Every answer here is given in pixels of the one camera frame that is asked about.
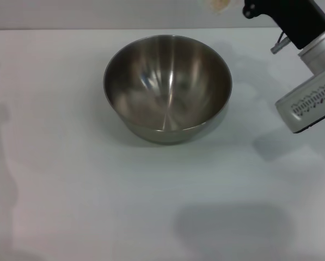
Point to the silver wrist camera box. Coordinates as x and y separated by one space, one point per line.
306 106

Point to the stainless steel mixing bowl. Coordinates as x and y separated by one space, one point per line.
167 89

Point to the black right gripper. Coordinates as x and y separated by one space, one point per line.
298 19

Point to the beige rice grains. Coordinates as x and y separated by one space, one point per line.
220 4

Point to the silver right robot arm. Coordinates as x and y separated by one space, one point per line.
320 51

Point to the clear plastic measuring cup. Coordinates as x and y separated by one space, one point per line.
234 6

